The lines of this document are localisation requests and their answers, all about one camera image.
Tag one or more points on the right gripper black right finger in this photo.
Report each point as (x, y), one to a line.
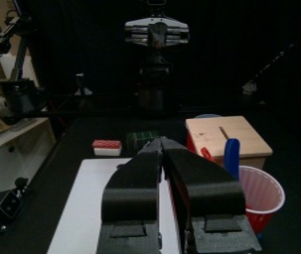
(211, 198)

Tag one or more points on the red plastic utensil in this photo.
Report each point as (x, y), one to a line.
(207, 153)

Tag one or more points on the blue plastic utensil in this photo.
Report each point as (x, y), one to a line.
(232, 157)

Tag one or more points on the white cutting board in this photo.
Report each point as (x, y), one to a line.
(82, 205)

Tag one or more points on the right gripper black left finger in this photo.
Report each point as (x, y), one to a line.
(130, 198)

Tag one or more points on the light wooden drawer box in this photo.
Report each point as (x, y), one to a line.
(228, 132)

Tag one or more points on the white side cabinet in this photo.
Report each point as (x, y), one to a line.
(15, 152)

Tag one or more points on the red plastic cup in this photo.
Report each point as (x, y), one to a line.
(263, 198)

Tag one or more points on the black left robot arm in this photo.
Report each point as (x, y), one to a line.
(154, 86)

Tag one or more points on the red white toy block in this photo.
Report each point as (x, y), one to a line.
(108, 148)

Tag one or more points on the grey frame bracket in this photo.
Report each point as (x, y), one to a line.
(249, 87)
(81, 86)

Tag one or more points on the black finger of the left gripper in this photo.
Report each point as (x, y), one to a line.
(162, 34)
(154, 34)

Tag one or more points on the grey-blue bowl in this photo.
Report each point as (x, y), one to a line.
(208, 115)

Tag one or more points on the small black webcam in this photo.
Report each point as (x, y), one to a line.
(7, 202)

